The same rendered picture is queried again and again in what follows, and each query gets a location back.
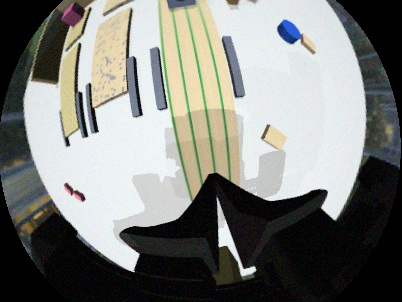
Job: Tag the pink rectangular block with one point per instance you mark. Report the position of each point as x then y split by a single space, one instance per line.
78 195
68 189

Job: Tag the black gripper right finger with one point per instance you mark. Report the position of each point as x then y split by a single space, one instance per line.
252 220

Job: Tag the beige flat tile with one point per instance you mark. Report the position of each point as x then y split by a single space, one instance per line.
305 42

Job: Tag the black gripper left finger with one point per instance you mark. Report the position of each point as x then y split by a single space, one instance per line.
194 234

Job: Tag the magenta cube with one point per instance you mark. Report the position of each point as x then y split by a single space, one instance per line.
76 18

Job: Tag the blue short cylinder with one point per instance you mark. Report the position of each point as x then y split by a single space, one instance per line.
289 32

